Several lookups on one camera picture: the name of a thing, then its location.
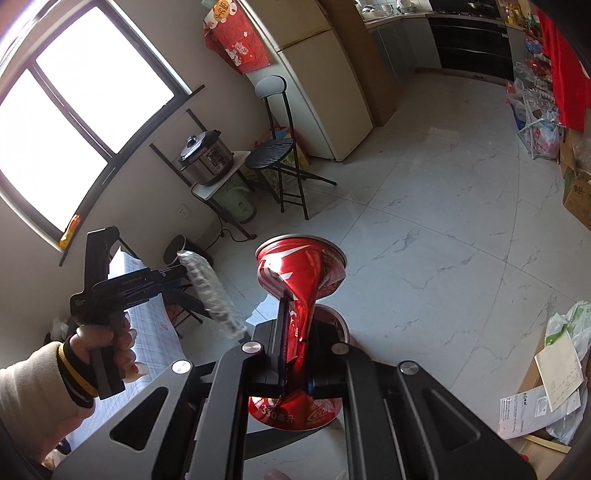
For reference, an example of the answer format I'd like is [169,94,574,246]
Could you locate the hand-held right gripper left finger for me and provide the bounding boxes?
[48,295,291,480]

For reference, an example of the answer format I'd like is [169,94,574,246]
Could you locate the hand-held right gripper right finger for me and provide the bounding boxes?
[308,320,539,480]

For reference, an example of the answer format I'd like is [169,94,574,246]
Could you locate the clear plastic bubble wrap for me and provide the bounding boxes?
[177,249,249,340]

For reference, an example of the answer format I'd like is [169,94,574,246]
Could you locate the crushed red drink can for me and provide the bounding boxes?
[247,234,349,431]

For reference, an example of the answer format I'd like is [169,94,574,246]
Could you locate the black trash bin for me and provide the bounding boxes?
[163,234,208,268]

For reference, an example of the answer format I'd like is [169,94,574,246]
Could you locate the person's left hand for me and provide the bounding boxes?
[69,323,149,384]

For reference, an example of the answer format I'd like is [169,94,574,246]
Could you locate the yellow packet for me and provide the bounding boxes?
[59,213,81,247]

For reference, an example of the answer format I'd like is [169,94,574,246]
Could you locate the black rack with white top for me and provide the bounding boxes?
[149,108,259,241]

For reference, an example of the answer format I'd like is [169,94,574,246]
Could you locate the green white thermos pot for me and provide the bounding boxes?
[217,178,257,224]

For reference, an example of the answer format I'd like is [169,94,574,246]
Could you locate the silver pressure cooker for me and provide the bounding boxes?
[178,129,234,186]

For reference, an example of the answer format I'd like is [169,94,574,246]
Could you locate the black folding chair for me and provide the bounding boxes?
[245,75,338,221]

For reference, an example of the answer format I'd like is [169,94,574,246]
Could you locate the white printed paper sheet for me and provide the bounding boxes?
[499,385,555,439]

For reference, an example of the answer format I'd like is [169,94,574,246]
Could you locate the dark framed window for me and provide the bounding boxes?
[0,0,206,266]

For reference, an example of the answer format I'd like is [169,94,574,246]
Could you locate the beige paper envelope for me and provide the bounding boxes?
[534,330,583,413]

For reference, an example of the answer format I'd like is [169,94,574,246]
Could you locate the cream refrigerator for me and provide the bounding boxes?
[238,0,375,162]

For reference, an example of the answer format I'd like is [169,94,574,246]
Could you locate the red printed cloth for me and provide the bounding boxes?
[203,0,273,75]

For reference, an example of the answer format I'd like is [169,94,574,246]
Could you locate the white green plastic bag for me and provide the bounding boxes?
[545,300,591,444]

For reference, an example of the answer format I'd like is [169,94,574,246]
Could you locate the brown cardboard box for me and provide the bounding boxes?
[558,129,591,232]

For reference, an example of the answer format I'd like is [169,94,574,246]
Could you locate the pile of plastic bags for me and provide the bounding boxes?
[505,46,566,160]

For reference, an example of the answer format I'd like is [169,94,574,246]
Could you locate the grey kitchen counter cabinet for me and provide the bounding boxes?
[365,11,444,81]

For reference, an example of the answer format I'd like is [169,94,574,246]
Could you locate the white dishes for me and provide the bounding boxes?
[358,0,435,17]

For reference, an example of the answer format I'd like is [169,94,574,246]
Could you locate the black oven cabinet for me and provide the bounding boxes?
[425,11,515,84]

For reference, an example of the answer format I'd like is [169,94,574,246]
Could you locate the red hanging cloth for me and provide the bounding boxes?
[538,9,591,134]

